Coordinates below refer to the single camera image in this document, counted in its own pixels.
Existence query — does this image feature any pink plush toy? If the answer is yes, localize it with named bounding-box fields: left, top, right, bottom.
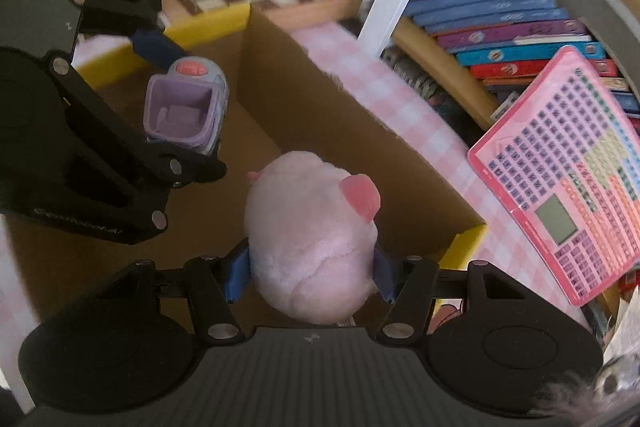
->
left=244, top=150, right=383, bottom=324

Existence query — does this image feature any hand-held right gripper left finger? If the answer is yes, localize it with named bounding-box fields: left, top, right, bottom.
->
left=107, top=238, right=252, bottom=345

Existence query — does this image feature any pink checked desk mat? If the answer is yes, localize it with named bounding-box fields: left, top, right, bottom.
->
left=0, top=21, right=593, bottom=408

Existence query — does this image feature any stack of dark magazines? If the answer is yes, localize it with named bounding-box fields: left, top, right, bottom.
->
left=381, top=47, right=482, bottom=144

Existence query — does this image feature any row of colourful books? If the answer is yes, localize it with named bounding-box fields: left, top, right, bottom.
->
left=402, top=0, right=640, bottom=132

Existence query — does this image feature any pink toy learning tablet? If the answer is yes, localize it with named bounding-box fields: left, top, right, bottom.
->
left=467, top=44, right=640, bottom=308

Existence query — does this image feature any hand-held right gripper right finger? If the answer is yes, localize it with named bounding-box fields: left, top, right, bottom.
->
left=372, top=247, right=531, bottom=349

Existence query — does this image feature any grey furry charm with bell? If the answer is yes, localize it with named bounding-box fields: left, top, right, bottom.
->
left=532, top=351, right=640, bottom=427

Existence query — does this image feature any purple toy vehicle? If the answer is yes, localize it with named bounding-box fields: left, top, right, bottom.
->
left=143, top=57, right=231, bottom=158

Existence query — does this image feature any yellow cardboard box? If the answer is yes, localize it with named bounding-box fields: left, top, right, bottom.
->
left=0, top=2, right=489, bottom=328

